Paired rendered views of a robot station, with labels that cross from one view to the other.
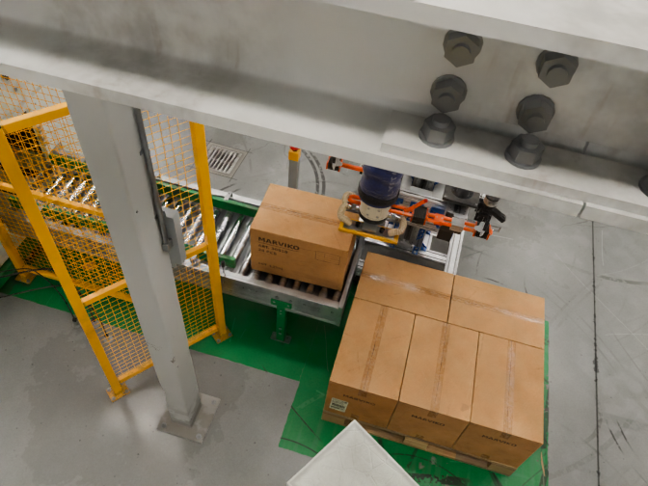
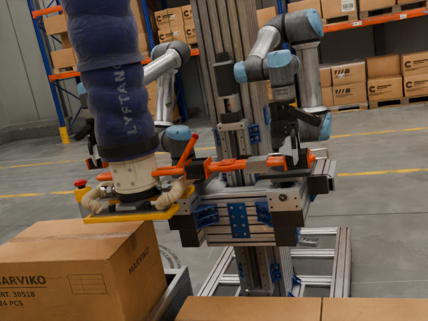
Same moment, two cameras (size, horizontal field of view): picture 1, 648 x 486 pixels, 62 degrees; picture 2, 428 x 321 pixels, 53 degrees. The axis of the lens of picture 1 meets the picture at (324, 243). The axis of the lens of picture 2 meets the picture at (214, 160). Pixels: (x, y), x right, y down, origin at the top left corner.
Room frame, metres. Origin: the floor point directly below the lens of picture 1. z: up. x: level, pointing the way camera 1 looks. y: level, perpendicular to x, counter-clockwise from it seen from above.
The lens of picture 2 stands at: (0.67, -0.79, 1.61)
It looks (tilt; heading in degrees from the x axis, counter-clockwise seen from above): 15 degrees down; 9
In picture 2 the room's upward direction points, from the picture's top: 10 degrees counter-clockwise
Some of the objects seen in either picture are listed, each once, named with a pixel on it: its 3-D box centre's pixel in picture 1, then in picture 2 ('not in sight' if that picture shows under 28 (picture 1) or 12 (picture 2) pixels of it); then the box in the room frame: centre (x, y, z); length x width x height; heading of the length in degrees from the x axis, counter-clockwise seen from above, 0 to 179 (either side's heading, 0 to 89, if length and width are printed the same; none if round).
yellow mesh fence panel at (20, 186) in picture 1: (146, 265); not in sight; (1.66, 0.91, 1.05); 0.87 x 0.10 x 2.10; 132
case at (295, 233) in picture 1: (306, 236); (79, 279); (2.25, 0.12, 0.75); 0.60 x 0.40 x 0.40; 82
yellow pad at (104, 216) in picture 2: (369, 229); (130, 209); (2.07, -0.24, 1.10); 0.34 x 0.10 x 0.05; 81
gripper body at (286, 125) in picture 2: (485, 210); (284, 118); (2.08, -0.83, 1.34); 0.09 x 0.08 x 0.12; 80
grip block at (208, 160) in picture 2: (418, 214); (198, 168); (2.13, -0.51, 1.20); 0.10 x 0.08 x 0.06; 171
